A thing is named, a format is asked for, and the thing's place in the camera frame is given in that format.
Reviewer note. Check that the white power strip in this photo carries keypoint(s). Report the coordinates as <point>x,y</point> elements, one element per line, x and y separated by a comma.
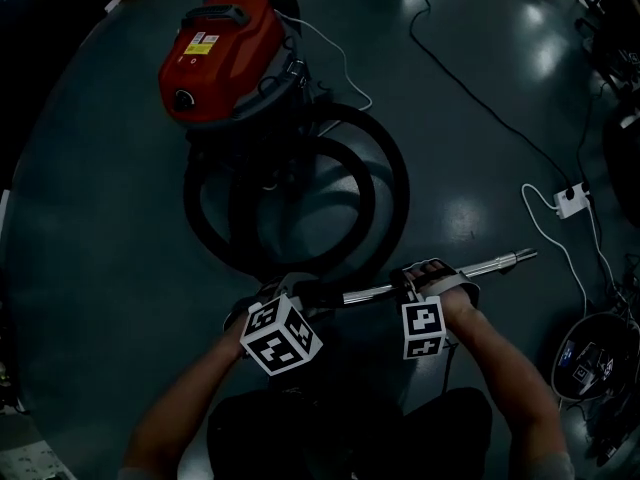
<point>572,200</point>

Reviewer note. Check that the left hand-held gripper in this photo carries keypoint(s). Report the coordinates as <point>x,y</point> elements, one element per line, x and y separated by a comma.
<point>280,338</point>

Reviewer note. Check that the chrome metal tube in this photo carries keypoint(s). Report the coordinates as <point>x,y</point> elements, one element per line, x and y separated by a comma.
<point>480,268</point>

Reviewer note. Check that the person's right hand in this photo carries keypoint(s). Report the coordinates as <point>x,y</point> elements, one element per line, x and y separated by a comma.
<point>425,270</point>

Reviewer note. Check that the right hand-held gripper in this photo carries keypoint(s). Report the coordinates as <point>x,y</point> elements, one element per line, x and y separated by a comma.
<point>424,328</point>

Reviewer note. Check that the person's black trousers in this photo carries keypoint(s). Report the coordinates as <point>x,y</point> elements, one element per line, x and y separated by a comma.
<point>350,433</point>

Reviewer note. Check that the person's left forearm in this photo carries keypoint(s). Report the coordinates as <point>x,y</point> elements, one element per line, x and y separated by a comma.
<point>185,403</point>

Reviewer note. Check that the red teal vacuum cleaner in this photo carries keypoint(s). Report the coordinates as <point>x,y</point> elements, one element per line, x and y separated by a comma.
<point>220,58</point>

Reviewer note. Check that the person's right forearm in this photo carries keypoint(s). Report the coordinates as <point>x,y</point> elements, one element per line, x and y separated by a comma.
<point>500,368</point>

